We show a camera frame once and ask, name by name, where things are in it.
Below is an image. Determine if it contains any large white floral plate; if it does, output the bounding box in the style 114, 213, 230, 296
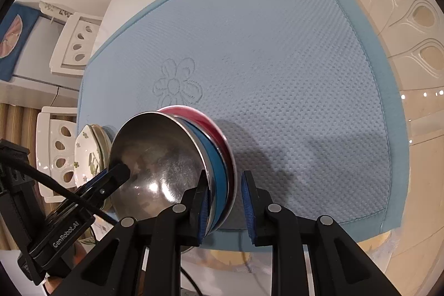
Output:
74, 124, 105, 187

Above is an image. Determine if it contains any blue steel bowl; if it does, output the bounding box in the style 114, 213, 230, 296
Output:
109, 111, 230, 235

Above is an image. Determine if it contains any person's left hand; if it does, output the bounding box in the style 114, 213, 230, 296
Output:
42, 276, 69, 296

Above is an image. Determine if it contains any blue printed cloth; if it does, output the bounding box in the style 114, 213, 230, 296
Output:
0, 3, 39, 82

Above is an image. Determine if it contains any red steel bowl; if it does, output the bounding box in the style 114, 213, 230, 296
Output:
158, 105, 238, 213

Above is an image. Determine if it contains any black cable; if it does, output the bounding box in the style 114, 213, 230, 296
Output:
180, 266, 206, 296
0, 148, 120, 225

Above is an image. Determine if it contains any white dining chair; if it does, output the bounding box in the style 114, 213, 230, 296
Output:
309, 0, 444, 144
36, 106, 80, 203
49, 12, 105, 76

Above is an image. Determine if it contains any light blue placemat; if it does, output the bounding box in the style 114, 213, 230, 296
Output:
76, 0, 407, 250

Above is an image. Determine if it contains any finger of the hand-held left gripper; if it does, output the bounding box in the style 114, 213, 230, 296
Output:
71, 162, 132, 213
81, 169, 109, 191

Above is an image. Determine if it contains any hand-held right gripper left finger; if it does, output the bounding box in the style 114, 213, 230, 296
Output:
45, 169, 214, 296

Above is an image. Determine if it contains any small white floral plate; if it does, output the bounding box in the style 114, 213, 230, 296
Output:
88, 124, 112, 179

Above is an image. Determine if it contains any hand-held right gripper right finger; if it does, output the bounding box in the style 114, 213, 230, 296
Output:
241, 169, 403, 296

